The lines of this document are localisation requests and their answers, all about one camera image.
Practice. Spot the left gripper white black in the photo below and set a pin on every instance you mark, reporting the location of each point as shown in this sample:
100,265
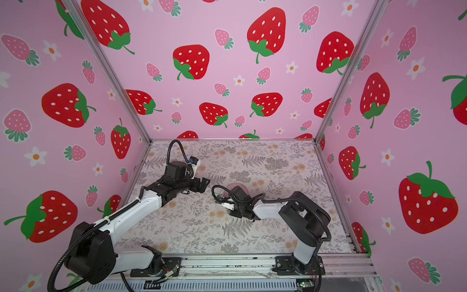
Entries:
203,185

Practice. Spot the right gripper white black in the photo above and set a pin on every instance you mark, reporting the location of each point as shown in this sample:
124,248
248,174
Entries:
231,212

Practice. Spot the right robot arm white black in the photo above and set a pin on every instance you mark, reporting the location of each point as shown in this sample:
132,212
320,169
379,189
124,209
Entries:
308,222

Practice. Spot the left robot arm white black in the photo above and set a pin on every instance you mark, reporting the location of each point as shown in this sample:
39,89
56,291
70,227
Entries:
91,253

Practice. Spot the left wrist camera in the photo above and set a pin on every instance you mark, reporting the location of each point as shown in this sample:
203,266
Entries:
193,160

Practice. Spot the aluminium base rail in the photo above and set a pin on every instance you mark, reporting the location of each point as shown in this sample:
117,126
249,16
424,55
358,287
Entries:
249,273

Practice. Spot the aluminium corner post left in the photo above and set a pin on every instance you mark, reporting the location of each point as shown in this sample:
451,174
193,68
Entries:
95,47

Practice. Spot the aluminium corner post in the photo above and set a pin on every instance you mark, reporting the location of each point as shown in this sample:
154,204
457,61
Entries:
360,47
95,47

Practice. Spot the aluminium corner post right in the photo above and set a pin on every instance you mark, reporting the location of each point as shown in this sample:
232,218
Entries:
360,47

